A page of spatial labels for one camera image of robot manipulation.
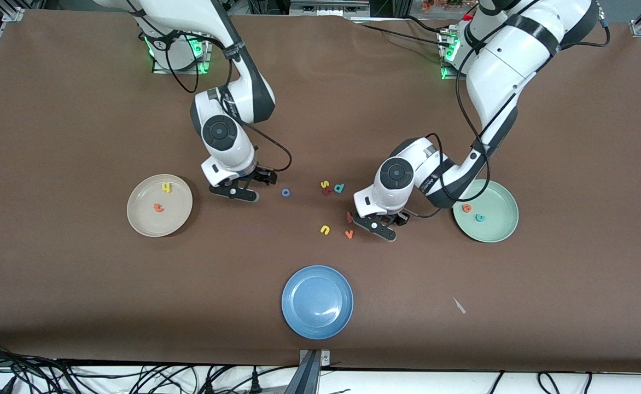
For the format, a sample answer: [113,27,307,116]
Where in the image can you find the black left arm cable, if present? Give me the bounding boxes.
[408,0,611,218]

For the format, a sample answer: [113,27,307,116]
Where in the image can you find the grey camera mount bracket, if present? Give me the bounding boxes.
[299,349,331,394]

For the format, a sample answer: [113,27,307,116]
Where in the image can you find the brown table cover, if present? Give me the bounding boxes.
[0,8,641,374]

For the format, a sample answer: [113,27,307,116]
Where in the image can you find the beige plate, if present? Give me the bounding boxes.
[126,174,194,238]

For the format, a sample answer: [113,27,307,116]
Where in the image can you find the looped black cable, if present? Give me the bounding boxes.
[537,371,562,394]

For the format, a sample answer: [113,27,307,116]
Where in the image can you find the green plate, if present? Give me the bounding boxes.
[453,179,519,244]

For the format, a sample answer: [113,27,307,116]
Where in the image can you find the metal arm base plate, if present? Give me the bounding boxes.
[440,30,477,82]
[151,33,212,75]

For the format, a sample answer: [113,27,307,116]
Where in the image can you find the aluminium frame bar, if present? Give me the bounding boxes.
[289,0,371,18]

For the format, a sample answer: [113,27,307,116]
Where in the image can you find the black cable on table cover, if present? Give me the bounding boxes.
[351,15,452,50]

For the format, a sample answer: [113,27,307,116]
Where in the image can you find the blue plate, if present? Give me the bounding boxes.
[281,265,354,340]

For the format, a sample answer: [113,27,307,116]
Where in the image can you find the orange flowers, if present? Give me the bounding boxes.
[420,0,466,13]

